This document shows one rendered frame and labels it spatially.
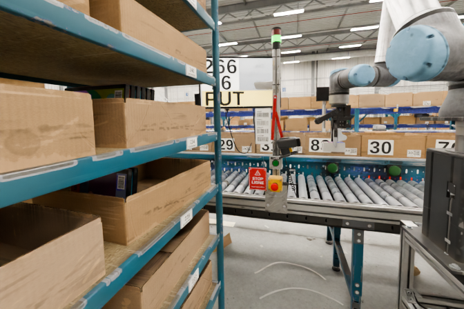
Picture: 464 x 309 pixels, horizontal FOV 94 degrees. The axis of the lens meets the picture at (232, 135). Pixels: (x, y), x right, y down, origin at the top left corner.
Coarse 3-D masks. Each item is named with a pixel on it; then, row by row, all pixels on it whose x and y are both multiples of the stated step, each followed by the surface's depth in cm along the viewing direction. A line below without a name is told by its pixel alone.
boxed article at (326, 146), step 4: (324, 144) 108; (328, 144) 108; (332, 144) 107; (340, 144) 106; (344, 144) 106; (324, 148) 108; (328, 148) 108; (332, 148) 107; (336, 148) 107; (340, 148) 106; (344, 148) 106
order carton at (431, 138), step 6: (408, 132) 175; (414, 132) 174; (420, 132) 172; (426, 132) 171; (432, 132) 170; (438, 132) 169; (444, 132) 168; (450, 132) 167; (426, 138) 148; (432, 138) 147; (438, 138) 146; (444, 138) 145; (450, 138) 144; (426, 144) 148; (432, 144) 147
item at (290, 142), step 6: (282, 138) 111; (288, 138) 110; (294, 138) 109; (282, 144) 110; (288, 144) 109; (294, 144) 108; (300, 144) 108; (282, 150) 112; (288, 150) 111; (282, 156) 112; (288, 156) 111
